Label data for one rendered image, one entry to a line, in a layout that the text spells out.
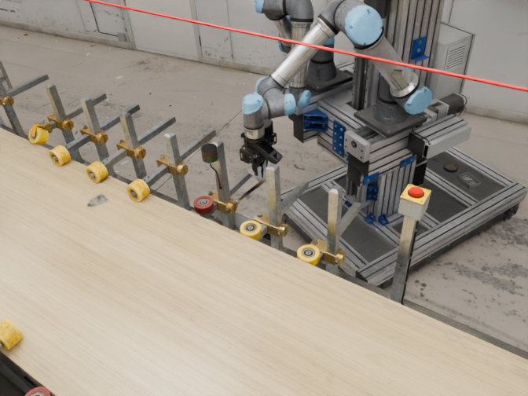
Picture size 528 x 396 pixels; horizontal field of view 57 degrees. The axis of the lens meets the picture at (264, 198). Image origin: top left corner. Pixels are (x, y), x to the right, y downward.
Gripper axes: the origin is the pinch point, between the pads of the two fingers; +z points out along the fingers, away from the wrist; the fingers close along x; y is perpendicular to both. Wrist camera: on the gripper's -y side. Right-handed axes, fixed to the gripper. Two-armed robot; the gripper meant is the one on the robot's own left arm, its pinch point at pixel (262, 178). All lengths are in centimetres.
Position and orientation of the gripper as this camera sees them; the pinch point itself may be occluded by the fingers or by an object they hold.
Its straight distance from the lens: 191.8
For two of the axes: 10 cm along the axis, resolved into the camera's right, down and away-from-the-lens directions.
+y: -8.3, -3.3, 4.5
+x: -5.6, 5.6, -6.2
